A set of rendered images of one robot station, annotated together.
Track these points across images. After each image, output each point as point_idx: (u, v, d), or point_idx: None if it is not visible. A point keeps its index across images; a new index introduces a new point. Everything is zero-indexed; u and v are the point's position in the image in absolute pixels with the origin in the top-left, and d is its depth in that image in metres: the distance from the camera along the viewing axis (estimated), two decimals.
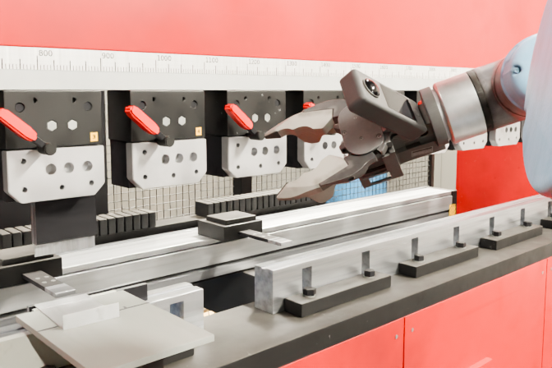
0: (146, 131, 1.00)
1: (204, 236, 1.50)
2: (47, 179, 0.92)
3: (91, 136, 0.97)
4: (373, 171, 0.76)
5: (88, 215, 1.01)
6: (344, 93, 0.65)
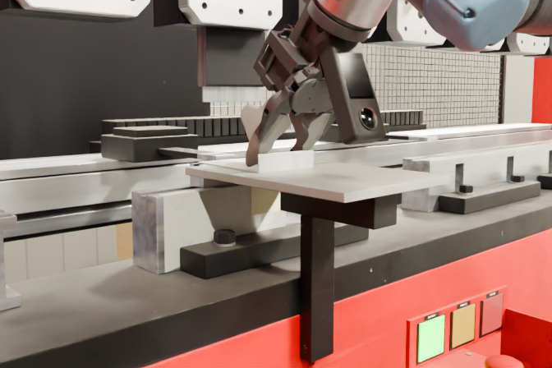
0: None
1: (325, 141, 1.33)
2: None
3: None
4: None
5: None
6: (360, 144, 0.64)
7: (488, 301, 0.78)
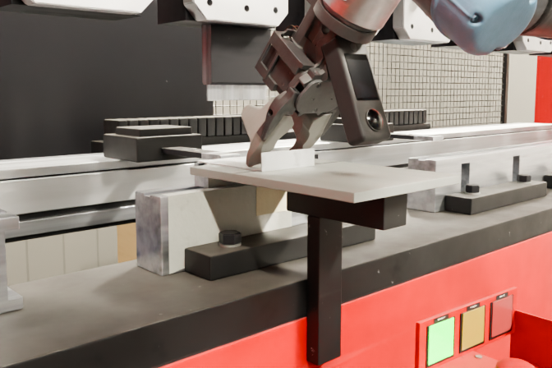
0: None
1: (329, 140, 1.32)
2: None
3: None
4: None
5: (263, 57, 0.83)
6: (365, 144, 0.65)
7: (498, 302, 0.76)
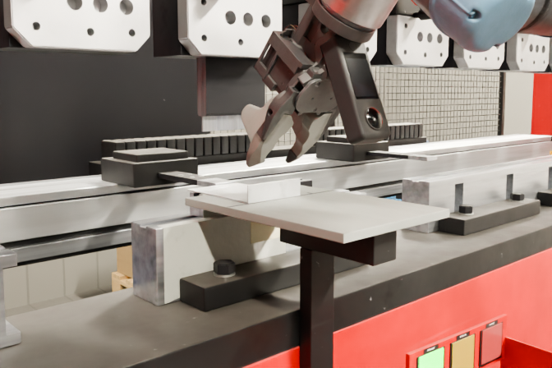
0: None
1: (325, 158, 1.34)
2: (227, 29, 0.75)
3: None
4: None
5: (257, 88, 0.84)
6: (365, 143, 0.65)
7: (487, 330, 0.78)
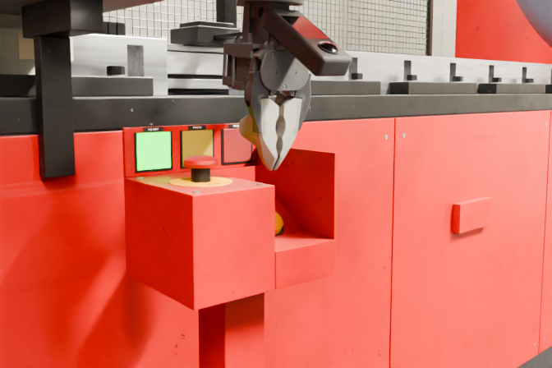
0: None
1: (177, 44, 1.38)
2: None
3: None
4: None
5: None
6: (333, 75, 0.67)
7: (230, 131, 0.82)
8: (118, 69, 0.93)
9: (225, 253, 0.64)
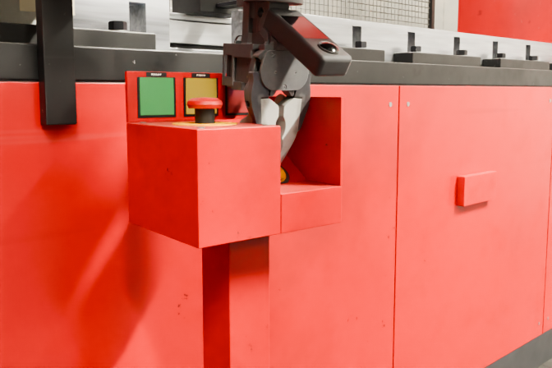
0: None
1: None
2: None
3: None
4: None
5: None
6: (333, 74, 0.67)
7: None
8: (120, 24, 0.92)
9: (230, 191, 0.63)
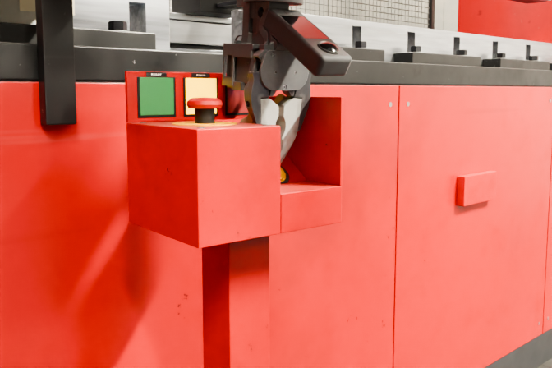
0: None
1: None
2: None
3: None
4: None
5: None
6: (332, 74, 0.67)
7: None
8: (120, 24, 0.92)
9: (230, 191, 0.63)
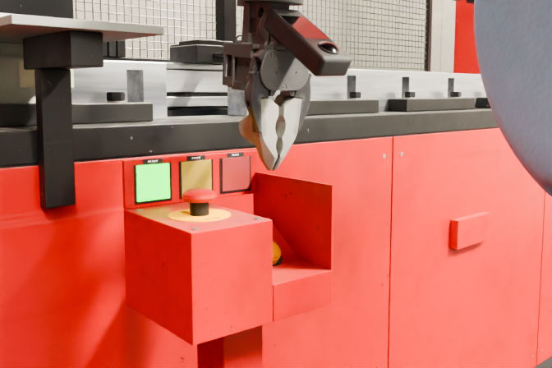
0: None
1: (177, 62, 1.39)
2: None
3: None
4: None
5: None
6: (333, 75, 0.67)
7: (228, 159, 0.83)
8: (117, 95, 0.94)
9: (223, 288, 0.65)
